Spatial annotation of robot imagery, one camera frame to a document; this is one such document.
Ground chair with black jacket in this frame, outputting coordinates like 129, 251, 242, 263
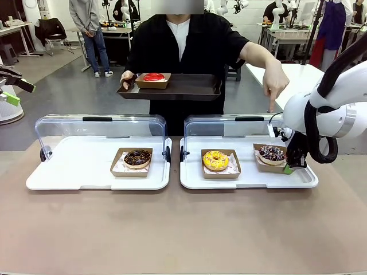
34, 18, 75, 57

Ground dark brown serving tray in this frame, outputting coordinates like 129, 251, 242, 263
116, 73, 223, 102

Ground dark small stool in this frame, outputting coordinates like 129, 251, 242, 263
225, 63, 242, 83

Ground red glazed donut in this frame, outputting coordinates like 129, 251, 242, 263
143, 72, 166, 83
135, 73, 172, 90

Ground bystander in grey top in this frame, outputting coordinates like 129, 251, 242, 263
68, 0, 114, 78

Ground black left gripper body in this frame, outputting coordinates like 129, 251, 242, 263
0, 65, 22, 87

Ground seated bystander in black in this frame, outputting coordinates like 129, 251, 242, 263
263, 2, 284, 25

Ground bystander in purple apron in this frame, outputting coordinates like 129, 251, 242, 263
309, 0, 348, 72

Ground chocolate donut with white drizzle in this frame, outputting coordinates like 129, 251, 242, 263
258, 144, 286, 166

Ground yellow glazed sprinkled donut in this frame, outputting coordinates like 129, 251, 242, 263
202, 150, 231, 172

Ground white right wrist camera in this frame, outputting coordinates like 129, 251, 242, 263
267, 122, 294, 142

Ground black tripod pole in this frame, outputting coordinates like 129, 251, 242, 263
299, 0, 326, 67

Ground person torso black shirt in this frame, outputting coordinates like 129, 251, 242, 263
124, 13, 251, 137

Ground person's left forearm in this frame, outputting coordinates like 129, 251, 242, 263
239, 41, 283, 76

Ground person's left hand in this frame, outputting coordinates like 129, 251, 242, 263
261, 61, 291, 114

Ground black cable bundle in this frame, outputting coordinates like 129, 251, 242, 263
303, 27, 367, 164

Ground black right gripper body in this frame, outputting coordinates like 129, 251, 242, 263
286, 132, 309, 164

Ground person's right hand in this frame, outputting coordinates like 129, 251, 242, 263
119, 70, 139, 91

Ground white display tray base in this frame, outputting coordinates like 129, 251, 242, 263
25, 136, 173, 191
179, 136, 319, 190

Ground grey background work table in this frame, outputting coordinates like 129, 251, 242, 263
256, 22, 319, 64
99, 26, 133, 58

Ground white side table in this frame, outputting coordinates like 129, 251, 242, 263
245, 62, 367, 157

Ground chocolate donut with nut sprinkles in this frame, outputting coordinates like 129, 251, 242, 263
123, 150, 152, 170

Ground clear plastic display lid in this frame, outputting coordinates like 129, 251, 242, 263
179, 114, 287, 163
34, 114, 172, 164

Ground white printed paper liner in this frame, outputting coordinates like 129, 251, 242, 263
111, 151, 151, 174
202, 156, 240, 175

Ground chocolate sprinkled donut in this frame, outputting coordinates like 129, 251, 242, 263
252, 143, 291, 175

